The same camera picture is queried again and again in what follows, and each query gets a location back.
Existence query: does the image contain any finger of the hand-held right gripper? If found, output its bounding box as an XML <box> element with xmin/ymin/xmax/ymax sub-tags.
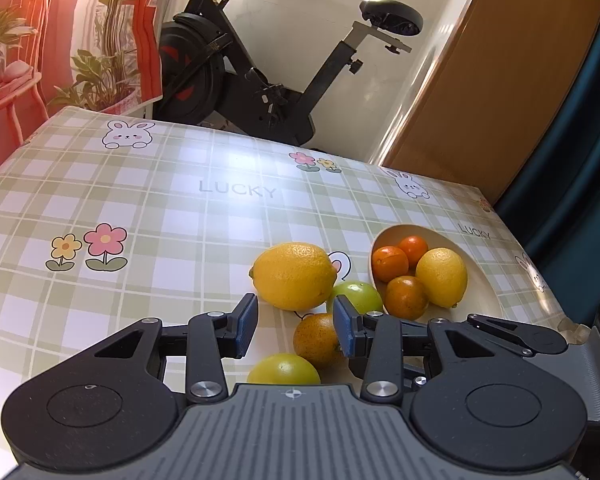
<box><xmin>466</xmin><ymin>312</ymin><xmax>569</xmax><ymax>359</ymax></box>

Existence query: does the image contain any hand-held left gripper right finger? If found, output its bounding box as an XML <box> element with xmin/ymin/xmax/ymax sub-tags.
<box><xmin>332</xmin><ymin>296</ymin><xmax>492</xmax><ymax>405</ymax></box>

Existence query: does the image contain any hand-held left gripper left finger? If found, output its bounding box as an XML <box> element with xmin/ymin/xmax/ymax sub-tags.
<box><xmin>92</xmin><ymin>294</ymin><xmax>259</xmax><ymax>404</ymax></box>

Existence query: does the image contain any brownish orange mandarin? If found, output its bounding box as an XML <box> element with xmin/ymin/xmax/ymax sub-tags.
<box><xmin>293</xmin><ymin>313</ymin><xmax>348</xmax><ymax>368</ymax></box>

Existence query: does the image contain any green lime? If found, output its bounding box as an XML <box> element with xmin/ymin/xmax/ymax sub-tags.
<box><xmin>326</xmin><ymin>281</ymin><xmax>384</xmax><ymax>317</ymax></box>

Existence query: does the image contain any yellow-green lime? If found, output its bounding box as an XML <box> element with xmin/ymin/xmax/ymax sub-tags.
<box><xmin>246</xmin><ymin>353</ymin><xmax>322</xmax><ymax>386</ymax></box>

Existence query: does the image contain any dark orange mandarin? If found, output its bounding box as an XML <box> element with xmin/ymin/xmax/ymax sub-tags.
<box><xmin>384</xmin><ymin>275</ymin><xmax>429</xmax><ymax>320</ymax></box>

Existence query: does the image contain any large yellow lemon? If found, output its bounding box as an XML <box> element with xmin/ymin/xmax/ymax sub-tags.
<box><xmin>248</xmin><ymin>242</ymin><xmax>340</xmax><ymax>312</ymax></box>

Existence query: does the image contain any bright orange mandarin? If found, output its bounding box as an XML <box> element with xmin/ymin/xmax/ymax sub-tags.
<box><xmin>371</xmin><ymin>245</ymin><xmax>410</xmax><ymax>283</ymax></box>

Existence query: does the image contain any cream bowl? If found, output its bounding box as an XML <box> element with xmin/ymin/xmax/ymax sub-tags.
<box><xmin>369</xmin><ymin>224</ymin><xmax>506</xmax><ymax>326</ymax></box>

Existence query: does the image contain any small orange mandarin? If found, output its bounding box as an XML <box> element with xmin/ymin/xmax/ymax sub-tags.
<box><xmin>397</xmin><ymin>235</ymin><xmax>429</xmax><ymax>268</ymax></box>

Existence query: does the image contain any small yellow lemon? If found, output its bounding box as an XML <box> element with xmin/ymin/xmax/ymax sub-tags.
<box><xmin>415</xmin><ymin>248</ymin><xmax>469</xmax><ymax>309</ymax></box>

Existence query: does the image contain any checked tablecloth with cartoon prints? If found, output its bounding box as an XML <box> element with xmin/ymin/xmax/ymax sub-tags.
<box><xmin>0</xmin><ymin>106</ymin><xmax>591</xmax><ymax>421</ymax></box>

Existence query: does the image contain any dark teal curtain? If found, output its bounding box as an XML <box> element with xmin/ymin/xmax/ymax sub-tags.
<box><xmin>492</xmin><ymin>0</ymin><xmax>600</xmax><ymax>286</ymax></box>

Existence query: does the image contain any wooden cabinet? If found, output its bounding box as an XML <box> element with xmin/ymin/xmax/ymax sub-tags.
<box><xmin>380</xmin><ymin>0</ymin><xmax>600</xmax><ymax>206</ymax></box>

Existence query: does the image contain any black exercise bike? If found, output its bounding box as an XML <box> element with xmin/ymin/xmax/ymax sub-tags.
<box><xmin>155</xmin><ymin>0</ymin><xmax>425</xmax><ymax>148</ymax></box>

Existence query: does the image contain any red room scene wall poster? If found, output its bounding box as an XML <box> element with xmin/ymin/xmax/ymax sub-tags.
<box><xmin>0</xmin><ymin>0</ymin><xmax>181</xmax><ymax>181</ymax></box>

